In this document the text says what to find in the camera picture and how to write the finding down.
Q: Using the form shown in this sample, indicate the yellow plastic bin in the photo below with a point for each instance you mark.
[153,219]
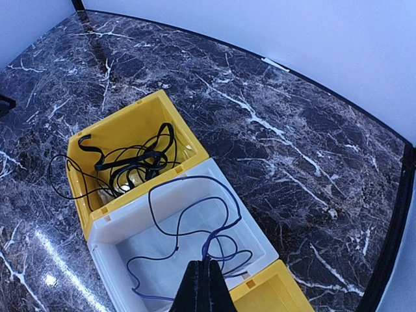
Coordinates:
[136,124]
[272,289]

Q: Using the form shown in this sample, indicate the left yellow plastic bin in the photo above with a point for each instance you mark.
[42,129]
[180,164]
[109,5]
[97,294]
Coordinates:
[136,124]

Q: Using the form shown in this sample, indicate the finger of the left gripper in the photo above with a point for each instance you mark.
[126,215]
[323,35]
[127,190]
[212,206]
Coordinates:
[6,105]

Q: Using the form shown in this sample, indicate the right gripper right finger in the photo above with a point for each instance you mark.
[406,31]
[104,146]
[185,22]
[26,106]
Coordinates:
[216,294]

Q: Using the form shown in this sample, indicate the right yellow plastic bin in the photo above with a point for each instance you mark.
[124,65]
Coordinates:
[272,289]

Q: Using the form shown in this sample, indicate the white plastic bin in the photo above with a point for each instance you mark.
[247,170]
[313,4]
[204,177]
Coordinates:
[142,249]

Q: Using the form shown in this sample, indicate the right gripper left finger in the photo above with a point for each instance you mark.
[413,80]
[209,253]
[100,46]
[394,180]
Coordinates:
[186,298]

